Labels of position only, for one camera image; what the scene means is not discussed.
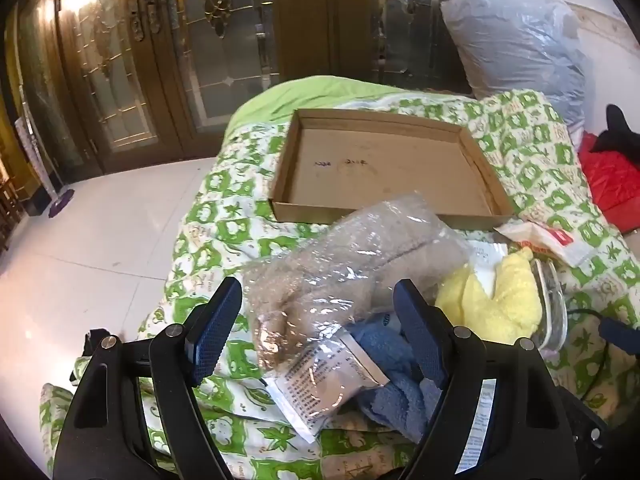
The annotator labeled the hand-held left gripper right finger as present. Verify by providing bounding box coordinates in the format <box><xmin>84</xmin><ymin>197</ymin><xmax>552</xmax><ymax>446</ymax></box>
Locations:
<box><xmin>393</xmin><ymin>279</ymin><xmax>583</xmax><ymax>480</ymax></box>

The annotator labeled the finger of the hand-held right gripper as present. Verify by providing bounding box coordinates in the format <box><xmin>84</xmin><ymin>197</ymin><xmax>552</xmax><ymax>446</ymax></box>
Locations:
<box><xmin>555</xmin><ymin>385</ymin><xmax>610</xmax><ymax>461</ymax></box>
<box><xmin>599</xmin><ymin>317</ymin><xmax>640</xmax><ymax>356</ymax></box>

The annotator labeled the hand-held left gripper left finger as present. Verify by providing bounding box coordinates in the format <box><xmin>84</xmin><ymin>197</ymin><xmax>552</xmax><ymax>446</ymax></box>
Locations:
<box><xmin>52</xmin><ymin>276</ymin><xmax>243</xmax><ymax>480</ymax></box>

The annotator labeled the blue terry towel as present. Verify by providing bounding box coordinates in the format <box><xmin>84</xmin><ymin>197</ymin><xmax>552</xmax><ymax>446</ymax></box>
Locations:
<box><xmin>345</xmin><ymin>317</ymin><xmax>446</xmax><ymax>446</ymax></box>

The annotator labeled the clear pink cartoon pouch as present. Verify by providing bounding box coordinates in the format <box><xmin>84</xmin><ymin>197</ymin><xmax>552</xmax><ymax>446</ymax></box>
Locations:
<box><xmin>530</xmin><ymin>257</ymin><xmax>569</xmax><ymax>357</ymax></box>

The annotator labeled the yellow fuzzy cloth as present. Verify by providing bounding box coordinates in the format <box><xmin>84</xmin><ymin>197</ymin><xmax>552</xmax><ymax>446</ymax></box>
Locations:
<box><xmin>434</xmin><ymin>247</ymin><xmax>543</xmax><ymax>346</ymax></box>

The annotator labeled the white packet with red label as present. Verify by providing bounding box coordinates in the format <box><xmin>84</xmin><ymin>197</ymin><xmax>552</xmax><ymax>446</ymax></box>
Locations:
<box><xmin>494</xmin><ymin>220</ymin><xmax>596</xmax><ymax>267</ymax></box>

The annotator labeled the shallow cardboard box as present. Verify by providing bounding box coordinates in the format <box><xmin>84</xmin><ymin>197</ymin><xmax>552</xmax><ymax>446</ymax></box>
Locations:
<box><xmin>268</xmin><ymin>108</ymin><xmax>516</xmax><ymax>231</ymax></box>

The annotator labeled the white plastic packet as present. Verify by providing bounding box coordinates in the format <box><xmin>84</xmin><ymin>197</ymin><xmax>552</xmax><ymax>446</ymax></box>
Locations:
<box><xmin>467</xmin><ymin>241</ymin><xmax>508</xmax><ymax>281</ymax></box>

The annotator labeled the green and white printed blanket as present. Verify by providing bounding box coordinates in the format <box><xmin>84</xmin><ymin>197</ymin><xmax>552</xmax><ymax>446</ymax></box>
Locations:
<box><xmin>40</xmin><ymin>87</ymin><xmax>640</xmax><ymax>480</ymax></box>

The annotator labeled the black slipper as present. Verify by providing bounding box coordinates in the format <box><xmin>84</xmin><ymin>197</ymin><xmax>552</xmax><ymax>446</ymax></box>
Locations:
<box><xmin>82</xmin><ymin>329</ymin><xmax>108</xmax><ymax>356</ymax></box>

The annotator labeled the red bag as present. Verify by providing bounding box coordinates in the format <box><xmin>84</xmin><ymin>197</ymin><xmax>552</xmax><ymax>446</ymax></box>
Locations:
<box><xmin>577</xmin><ymin>132</ymin><xmax>640</xmax><ymax>233</ymax></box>

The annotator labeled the purple mop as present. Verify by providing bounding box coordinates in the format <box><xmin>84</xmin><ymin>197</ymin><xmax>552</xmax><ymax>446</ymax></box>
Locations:
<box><xmin>15</xmin><ymin>115</ymin><xmax>76</xmax><ymax>218</ymax></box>

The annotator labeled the black cloth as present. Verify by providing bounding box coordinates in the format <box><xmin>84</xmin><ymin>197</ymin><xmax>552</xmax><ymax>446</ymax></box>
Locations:
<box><xmin>590</xmin><ymin>104</ymin><xmax>640</xmax><ymax>153</ymax></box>

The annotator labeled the plain green bed sheet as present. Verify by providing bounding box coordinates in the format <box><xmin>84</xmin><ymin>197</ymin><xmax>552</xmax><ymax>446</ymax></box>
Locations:
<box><xmin>225</xmin><ymin>75</ymin><xmax>426</xmax><ymax>126</ymax></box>

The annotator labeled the wooden glass-panel door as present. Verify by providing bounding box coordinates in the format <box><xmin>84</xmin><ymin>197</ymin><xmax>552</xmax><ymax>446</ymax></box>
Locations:
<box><xmin>270</xmin><ymin>0</ymin><xmax>491</xmax><ymax>96</ymax></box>
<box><xmin>50</xmin><ymin>0</ymin><xmax>281</xmax><ymax>171</ymax></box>

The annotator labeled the large grey plastic bag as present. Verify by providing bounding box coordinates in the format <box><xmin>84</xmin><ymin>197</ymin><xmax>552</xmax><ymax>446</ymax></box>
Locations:
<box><xmin>440</xmin><ymin>0</ymin><xmax>591</xmax><ymax>131</ymax></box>

